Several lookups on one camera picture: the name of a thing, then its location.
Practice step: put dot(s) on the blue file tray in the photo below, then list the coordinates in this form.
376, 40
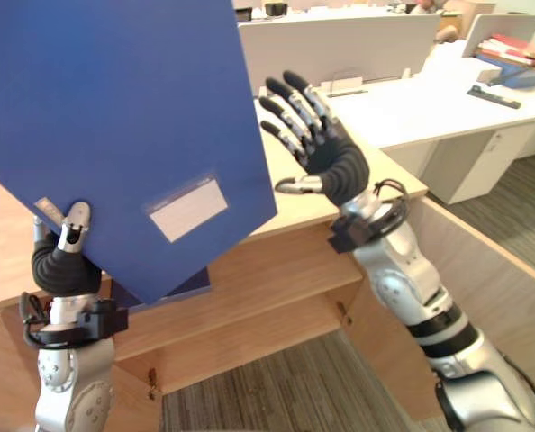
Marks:
517, 74

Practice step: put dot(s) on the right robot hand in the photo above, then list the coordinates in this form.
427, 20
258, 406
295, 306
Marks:
326, 148

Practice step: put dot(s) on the blue folder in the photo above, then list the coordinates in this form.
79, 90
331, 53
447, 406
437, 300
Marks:
114, 112

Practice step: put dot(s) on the white desk partition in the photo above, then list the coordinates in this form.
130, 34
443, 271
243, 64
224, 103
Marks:
335, 49
504, 29

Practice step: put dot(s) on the white office desk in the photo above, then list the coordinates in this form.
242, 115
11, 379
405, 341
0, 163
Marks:
452, 112

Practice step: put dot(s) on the person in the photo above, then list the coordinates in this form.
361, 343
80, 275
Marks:
438, 22

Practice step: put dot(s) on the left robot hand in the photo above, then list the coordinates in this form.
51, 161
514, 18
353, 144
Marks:
65, 265

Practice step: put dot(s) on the black stapler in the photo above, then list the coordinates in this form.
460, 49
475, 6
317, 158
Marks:
492, 95

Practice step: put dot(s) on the wooden cabinet door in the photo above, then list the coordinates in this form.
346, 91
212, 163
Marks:
474, 288

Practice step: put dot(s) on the white desk pedestal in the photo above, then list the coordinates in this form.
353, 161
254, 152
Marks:
470, 159

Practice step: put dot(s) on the red and white folder stack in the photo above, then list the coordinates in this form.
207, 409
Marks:
515, 48

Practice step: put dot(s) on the blue binder in cabinet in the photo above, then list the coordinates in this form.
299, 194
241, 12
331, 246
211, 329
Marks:
177, 288

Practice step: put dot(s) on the clear acrylic sign holder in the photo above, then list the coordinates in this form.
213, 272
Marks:
345, 83

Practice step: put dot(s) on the black box on desk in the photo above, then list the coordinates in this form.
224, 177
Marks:
275, 7

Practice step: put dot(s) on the wooden office cabinet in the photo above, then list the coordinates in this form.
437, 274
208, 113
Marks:
258, 288

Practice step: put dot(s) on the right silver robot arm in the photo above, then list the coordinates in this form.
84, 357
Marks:
434, 315

